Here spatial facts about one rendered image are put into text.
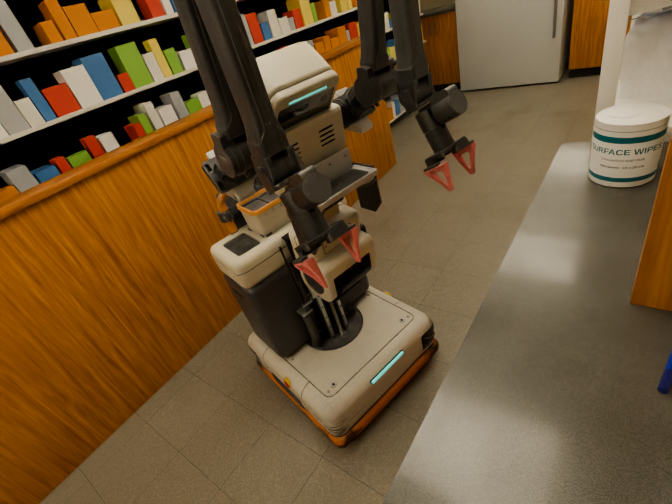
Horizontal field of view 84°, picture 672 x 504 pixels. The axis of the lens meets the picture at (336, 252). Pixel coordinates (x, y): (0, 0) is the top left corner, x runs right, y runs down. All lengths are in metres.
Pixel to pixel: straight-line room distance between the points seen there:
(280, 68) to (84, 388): 1.70
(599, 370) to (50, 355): 1.93
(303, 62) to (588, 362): 0.84
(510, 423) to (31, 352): 1.82
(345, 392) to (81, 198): 1.36
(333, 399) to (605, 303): 0.99
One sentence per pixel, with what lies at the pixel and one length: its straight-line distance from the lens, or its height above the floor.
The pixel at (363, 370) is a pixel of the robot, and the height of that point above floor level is 0.28.
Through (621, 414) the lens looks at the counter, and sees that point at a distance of 0.63.
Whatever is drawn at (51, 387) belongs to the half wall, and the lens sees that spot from 2.11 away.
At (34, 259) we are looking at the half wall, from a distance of 1.91.
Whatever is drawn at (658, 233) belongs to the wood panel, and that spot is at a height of 1.08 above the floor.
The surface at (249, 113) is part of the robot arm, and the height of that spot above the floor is 1.33.
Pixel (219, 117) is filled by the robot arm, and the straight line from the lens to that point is 0.82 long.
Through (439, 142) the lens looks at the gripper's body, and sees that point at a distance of 0.99.
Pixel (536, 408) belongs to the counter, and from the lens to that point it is 0.61.
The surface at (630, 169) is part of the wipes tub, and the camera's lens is 1.06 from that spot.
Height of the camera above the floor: 1.46
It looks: 33 degrees down
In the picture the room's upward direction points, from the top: 18 degrees counter-clockwise
